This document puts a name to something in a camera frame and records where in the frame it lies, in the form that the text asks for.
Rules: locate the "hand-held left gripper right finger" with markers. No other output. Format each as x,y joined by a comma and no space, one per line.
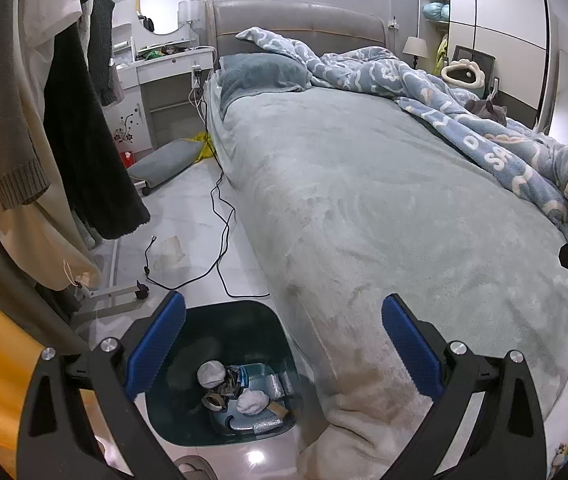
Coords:
411,347

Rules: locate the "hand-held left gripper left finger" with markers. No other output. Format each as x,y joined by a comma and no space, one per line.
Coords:
156,347

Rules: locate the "dark trash bin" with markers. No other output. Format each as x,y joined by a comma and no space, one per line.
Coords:
203,330

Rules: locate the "white paper wad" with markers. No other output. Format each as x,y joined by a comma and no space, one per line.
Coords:
210,374

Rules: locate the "clear tape roll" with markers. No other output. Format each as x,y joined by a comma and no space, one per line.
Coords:
206,399

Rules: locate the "black package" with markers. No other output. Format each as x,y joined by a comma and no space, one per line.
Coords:
229,385

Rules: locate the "blue tissue packet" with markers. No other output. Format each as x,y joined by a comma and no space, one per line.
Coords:
256,372

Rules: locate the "cardboard tube with white wad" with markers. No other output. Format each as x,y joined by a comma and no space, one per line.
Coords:
253,402

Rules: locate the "small white plastic bag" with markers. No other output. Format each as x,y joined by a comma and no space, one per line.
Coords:
268,426

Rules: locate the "white clothes rack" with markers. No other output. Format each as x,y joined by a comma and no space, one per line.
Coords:
108,297

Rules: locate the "grey slipper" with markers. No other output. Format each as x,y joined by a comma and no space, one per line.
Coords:
192,467

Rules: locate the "blue printed fleece blanket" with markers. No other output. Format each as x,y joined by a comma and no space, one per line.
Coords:
489,145

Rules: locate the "grey upholstered bed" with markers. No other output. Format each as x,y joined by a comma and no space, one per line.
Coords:
364,210

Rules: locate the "cream coat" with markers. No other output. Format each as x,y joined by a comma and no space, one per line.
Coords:
48,240

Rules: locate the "grey cat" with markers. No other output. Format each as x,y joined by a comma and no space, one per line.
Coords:
486,109

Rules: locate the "grey cushioned stool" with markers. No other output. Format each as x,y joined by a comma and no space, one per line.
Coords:
163,160

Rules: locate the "red box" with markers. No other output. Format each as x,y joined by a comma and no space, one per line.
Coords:
126,157

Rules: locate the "yellow plastic bag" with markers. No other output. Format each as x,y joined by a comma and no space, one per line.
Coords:
203,147

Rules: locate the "grey office chair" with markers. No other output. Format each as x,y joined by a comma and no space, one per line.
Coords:
484,57

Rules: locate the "black long garment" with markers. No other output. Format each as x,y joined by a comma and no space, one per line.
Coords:
88,150

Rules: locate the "white cloud-shaped cat bed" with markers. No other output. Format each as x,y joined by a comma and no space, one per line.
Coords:
446,76

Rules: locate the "white sliding-door wardrobe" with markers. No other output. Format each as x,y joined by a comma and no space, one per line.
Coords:
504,35

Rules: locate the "yellow-green plush toy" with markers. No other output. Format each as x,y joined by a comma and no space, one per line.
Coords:
442,52

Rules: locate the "grey knit sweater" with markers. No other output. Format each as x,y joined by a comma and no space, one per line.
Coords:
8,135

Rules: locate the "bedside table lamp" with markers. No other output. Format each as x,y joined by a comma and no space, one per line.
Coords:
414,46

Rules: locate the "light blue plush toy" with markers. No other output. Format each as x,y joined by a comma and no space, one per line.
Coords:
436,11

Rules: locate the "white power strip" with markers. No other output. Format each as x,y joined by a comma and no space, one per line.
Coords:
196,75

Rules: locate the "white vanity desk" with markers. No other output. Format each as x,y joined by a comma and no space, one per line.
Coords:
163,67

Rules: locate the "grey-blue pillow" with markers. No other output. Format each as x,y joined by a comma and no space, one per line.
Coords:
259,72

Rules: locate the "dark grey knit vest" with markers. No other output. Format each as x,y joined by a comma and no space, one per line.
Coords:
101,35

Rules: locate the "white vanity lamp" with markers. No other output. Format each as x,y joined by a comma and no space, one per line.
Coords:
188,11

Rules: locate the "white shirt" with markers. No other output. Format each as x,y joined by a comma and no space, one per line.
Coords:
48,10

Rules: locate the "wall socket plug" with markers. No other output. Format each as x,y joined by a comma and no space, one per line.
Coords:
393,23

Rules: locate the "round wall mirror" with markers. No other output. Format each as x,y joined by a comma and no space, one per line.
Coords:
163,2

